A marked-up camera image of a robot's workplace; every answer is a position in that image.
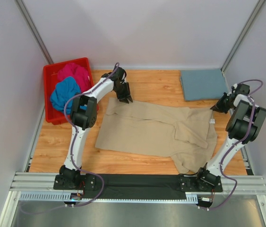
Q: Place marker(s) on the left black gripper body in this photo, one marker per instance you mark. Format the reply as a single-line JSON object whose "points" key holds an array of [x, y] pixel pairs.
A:
{"points": [[124, 93]]}

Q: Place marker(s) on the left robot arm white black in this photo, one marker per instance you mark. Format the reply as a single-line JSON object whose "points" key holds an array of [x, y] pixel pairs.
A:
{"points": [[83, 116]]}

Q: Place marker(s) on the beige t shirt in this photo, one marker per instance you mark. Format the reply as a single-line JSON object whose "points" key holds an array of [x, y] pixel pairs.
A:
{"points": [[184, 134]]}

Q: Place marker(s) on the corner aluminium post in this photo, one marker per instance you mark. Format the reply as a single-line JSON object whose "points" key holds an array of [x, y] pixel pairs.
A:
{"points": [[244, 32], [32, 27]]}

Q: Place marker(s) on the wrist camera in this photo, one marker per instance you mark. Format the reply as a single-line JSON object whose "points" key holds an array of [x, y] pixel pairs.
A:
{"points": [[120, 74], [241, 88]]}

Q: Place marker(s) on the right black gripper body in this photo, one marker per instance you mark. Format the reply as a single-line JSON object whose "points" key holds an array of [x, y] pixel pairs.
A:
{"points": [[221, 104]]}

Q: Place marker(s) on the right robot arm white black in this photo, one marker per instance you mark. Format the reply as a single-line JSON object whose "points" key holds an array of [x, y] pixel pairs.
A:
{"points": [[243, 127]]}

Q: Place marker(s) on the right corner aluminium post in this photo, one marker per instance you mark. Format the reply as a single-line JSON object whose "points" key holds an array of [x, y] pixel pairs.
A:
{"points": [[244, 32]]}

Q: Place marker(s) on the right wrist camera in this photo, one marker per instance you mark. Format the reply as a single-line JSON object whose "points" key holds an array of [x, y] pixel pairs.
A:
{"points": [[241, 88]]}

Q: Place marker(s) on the white slotted cable duct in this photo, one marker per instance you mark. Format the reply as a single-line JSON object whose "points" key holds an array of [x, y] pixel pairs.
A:
{"points": [[70, 197]]}

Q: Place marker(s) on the crumpled magenta t shirt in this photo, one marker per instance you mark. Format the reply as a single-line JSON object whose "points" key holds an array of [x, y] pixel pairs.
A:
{"points": [[78, 73]]}

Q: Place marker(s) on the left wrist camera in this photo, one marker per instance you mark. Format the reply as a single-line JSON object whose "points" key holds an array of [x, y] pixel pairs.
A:
{"points": [[120, 74]]}

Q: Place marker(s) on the crumpled blue t shirt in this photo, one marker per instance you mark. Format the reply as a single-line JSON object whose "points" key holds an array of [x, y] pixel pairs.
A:
{"points": [[65, 90]]}

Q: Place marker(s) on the aluminium frame rail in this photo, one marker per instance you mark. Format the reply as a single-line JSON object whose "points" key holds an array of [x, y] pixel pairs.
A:
{"points": [[232, 185]]}

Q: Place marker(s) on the folded grey-blue t shirt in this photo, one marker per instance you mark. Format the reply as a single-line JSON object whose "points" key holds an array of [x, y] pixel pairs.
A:
{"points": [[202, 84]]}

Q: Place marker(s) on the left corner aluminium post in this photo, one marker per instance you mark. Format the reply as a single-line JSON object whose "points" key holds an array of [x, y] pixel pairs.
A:
{"points": [[32, 27]]}

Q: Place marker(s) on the red plastic bin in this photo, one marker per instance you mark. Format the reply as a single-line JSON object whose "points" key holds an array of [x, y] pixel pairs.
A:
{"points": [[50, 80]]}

